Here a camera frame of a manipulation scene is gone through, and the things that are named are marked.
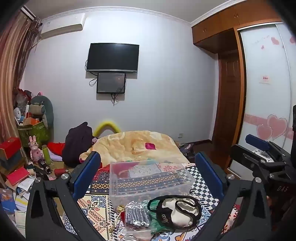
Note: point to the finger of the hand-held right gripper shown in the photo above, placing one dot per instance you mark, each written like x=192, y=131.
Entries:
x=256, y=141
x=245, y=157

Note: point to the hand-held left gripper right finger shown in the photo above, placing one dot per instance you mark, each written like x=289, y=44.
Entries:
x=209, y=172

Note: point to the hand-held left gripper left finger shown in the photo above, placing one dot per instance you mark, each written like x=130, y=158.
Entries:
x=89, y=170

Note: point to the cream and black plush bag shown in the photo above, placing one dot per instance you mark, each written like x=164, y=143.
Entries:
x=178, y=215

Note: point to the clear plastic storage box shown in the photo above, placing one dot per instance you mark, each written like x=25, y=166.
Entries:
x=143, y=185

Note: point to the silver sequin pouch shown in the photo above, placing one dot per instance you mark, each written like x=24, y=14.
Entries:
x=136, y=216

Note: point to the green knitted cloth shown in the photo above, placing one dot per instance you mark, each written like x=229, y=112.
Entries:
x=153, y=222

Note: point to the red can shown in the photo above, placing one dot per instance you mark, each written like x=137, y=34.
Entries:
x=60, y=172

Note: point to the dark purple backpack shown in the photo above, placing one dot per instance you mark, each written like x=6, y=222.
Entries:
x=77, y=143

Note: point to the white heart-print wardrobe door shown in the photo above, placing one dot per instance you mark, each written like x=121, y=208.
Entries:
x=261, y=109

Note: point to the red cloth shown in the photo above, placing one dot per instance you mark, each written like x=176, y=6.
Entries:
x=56, y=148

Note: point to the patterned bedsheet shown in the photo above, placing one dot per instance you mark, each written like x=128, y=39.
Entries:
x=97, y=208

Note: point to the black flashlight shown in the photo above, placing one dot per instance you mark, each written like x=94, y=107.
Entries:
x=45, y=167

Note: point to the green bottle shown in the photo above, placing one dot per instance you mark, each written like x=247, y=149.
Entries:
x=48, y=155

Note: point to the wooden door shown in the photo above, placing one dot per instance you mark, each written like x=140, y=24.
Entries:
x=227, y=104

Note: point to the yellow floral blanket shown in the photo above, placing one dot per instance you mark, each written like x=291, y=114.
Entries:
x=129, y=143

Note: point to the small gold bell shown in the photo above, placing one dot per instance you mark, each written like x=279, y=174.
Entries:
x=120, y=208

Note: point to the yellow foam tube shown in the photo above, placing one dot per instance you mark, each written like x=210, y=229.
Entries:
x=107, y=124

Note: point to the pink rabbit figure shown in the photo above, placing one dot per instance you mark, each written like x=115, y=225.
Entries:
x=35, y=150

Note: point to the white door sticker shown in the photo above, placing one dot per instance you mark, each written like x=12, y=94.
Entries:
x=265, y=79

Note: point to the green cardboard box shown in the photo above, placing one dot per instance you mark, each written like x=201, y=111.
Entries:
x=34, y=133

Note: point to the pile of papers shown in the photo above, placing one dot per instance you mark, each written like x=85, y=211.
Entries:
x=23, y=197

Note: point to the red book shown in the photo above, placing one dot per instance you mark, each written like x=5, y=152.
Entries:
x=18, y=176

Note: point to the grey plush toy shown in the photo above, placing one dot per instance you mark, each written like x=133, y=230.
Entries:
x=47, y=109

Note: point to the dark box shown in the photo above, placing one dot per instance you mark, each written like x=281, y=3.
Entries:
x=11, y=161

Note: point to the red box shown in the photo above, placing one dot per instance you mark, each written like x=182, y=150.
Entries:
x=9, y=147

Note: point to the blue book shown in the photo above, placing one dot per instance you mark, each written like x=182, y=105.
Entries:
x=7, y=200

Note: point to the small white fan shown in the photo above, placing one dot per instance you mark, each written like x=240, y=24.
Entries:
x=18, y=114

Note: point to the wooden overhead cabinet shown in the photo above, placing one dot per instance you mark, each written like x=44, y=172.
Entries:
x=215, y=32

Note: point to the striped brown curtain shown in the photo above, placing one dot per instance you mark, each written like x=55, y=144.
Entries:
x=11, y=69

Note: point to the white air conditioner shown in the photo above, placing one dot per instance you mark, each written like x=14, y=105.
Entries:
x=62, y=25

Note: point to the wall socket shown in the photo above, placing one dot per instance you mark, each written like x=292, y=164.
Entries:
x=180, y=134

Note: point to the small wall monitor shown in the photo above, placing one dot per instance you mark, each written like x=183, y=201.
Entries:
x=111, y=82

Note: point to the large wall television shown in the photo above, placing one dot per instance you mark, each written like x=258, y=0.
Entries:
x=113, y=56

